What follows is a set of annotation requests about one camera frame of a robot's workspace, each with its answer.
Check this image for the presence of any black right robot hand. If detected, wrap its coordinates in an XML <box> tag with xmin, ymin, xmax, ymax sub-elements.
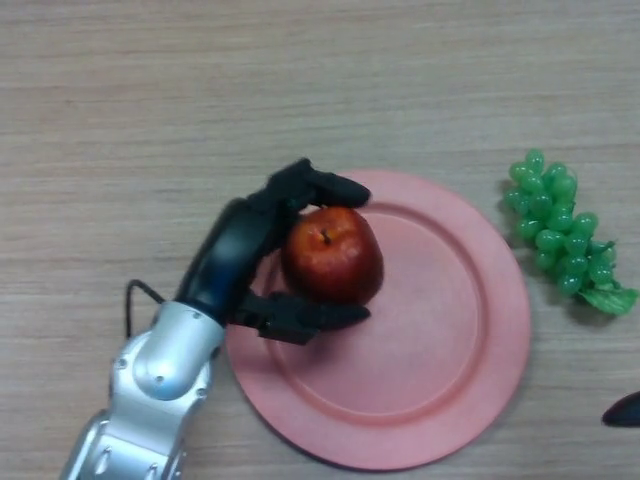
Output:
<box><xmin>601</xmin><ymin>391</ymin><xmax>640</xmax><ymax>428</ymax></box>

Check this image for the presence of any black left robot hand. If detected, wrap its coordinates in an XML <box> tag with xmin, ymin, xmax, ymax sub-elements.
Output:
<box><xmin>177</xmin><ymin>158</ymin><xmax>372</xmax><ymax>346</ymax></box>

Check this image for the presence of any red apple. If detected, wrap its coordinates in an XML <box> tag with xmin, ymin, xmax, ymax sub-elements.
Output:
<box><xmin>280</xmin><ymin>206</ymin><xmax>385</xmax><ymax>305</ymax></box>

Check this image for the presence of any pink round plate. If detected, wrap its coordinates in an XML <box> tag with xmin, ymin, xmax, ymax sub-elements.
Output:
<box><xmin>224</xmin><ymin>168</ymin><xmax>532</xmax><ymax>471</ymax></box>

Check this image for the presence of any green grape bunch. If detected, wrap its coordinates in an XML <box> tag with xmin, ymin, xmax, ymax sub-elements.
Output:
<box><xmin>502</xmin><ymin>148</ymin><xmax>640</xmax><ymax>316</ymax></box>

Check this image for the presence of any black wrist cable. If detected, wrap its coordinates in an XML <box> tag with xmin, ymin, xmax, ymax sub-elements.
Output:
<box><xmin>123</xmin><ymin>279</ymin><xmax>166</xmax><ymax>341</ymax></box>

